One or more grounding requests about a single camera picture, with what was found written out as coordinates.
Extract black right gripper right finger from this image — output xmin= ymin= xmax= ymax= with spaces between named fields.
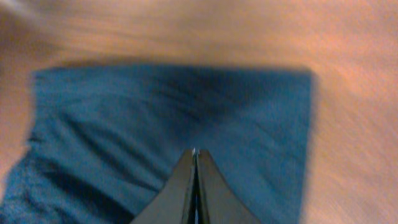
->
xmin=196 ymin=150 xmax=261 ymax=224

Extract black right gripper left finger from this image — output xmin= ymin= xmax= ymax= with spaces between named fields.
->
xmin=131 ymin=149 xmax=196 ymax=224

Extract navy blue shorts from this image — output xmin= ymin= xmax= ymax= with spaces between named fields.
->
xmin=1 ymin=65 xmax=312 ymax=223

